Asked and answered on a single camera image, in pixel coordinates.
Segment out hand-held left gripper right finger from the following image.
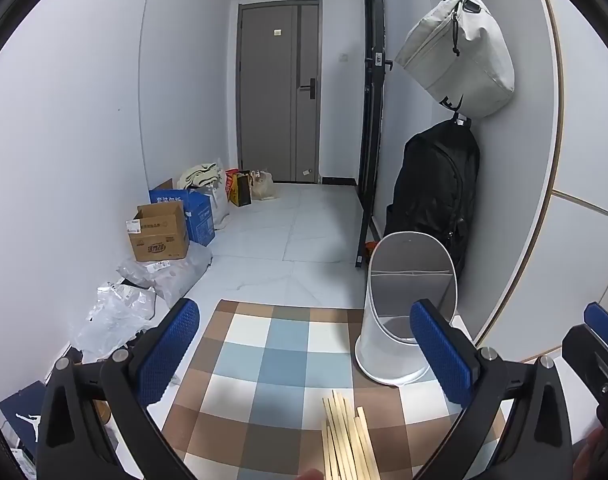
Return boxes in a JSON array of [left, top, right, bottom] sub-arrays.
[[409, 299, 575, 480]]

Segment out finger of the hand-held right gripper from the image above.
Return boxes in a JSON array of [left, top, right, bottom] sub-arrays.
[[561, 301, 608, 426]]

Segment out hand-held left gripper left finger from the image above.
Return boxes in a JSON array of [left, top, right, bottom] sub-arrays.
[[36, 297, 202, 480]]

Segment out white plastic utensil holder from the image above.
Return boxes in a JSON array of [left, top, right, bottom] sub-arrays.
[[354, 231, 458, 387]]

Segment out pile of wooden chopsticks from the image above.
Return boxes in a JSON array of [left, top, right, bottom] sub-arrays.
[[322, 391, 381, 480]]

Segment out white shoulder bag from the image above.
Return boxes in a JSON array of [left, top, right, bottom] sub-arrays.
[[394, 0, 516, 120]]

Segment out person's right hand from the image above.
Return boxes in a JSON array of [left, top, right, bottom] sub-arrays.
[[570, 427, 608, 480]]

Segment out clear crumpled plastic bag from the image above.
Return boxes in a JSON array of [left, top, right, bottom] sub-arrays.
[[71, 282, 157, 363]]

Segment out grey plastic mailer bags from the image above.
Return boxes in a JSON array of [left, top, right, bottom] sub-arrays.
[[116, 246, 213, 311]]

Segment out brown cardboard box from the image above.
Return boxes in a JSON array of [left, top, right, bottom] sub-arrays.
[[127, 200, 191, 262]]

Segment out checkered blue brown mat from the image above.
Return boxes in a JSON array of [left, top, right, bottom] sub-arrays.
[[161, 299, 507, 480]]

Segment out blue cardboard box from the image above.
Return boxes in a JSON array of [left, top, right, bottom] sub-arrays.
[[148, 187, 216, 247]]

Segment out white plastic bag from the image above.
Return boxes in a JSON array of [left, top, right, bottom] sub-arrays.
[[204, 184, 231, 231]]

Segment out blue shoe box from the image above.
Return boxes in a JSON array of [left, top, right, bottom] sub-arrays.
[[0, 381, 47, 461]]

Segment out black backpack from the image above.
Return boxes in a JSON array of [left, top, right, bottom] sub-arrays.
[[384, 119, 481, 281]]

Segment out black yellow paper bag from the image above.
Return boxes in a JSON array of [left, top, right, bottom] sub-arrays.
[[229, 172, 253, 208]]

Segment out white wood-trimmed cabinet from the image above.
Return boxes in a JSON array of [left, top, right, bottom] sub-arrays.
[[474, 0, 608, 361]]

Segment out grey door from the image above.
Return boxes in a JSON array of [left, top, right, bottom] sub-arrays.
[[237, 2, 322, 184]]

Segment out black metal frame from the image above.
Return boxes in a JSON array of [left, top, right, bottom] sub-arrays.
[[355, 0, 395, 268]]

